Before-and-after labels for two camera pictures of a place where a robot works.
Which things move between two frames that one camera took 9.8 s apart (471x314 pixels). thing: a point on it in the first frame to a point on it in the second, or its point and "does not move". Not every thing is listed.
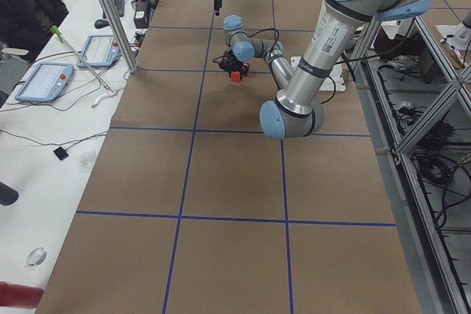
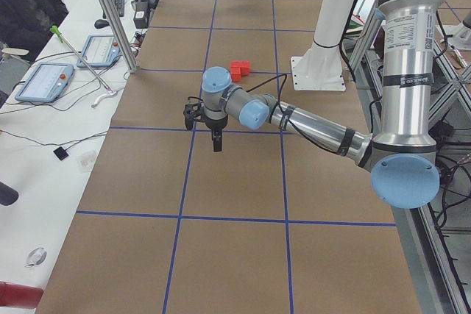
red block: (246, 68) does not move
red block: (235, 76) does not move
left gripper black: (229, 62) to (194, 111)
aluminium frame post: (131, 62) does not move
